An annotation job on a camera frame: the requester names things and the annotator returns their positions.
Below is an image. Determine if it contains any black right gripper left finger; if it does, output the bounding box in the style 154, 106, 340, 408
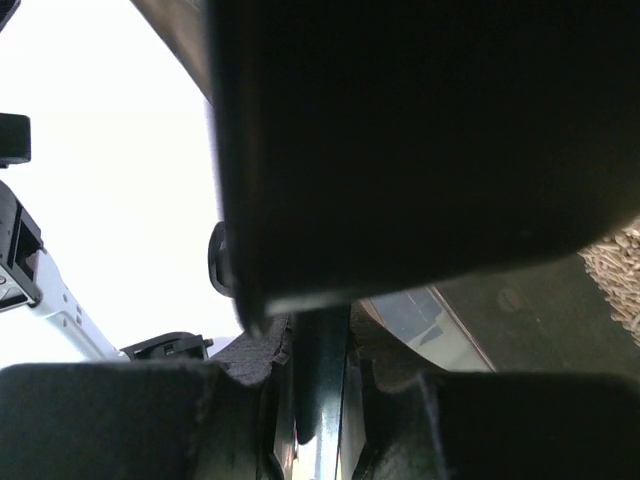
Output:
1, 318, 293, 479

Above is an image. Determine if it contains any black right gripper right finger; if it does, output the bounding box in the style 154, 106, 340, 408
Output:
349, 305, 639, 479

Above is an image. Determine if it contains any dark translucent litter box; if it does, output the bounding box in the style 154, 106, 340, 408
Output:
136, 1, 639, 375

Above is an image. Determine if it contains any black slotted litter scoop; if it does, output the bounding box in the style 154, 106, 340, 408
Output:
205, 1, 639, 479

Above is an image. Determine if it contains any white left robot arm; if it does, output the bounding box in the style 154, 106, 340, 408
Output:
1, 183, 214, 362

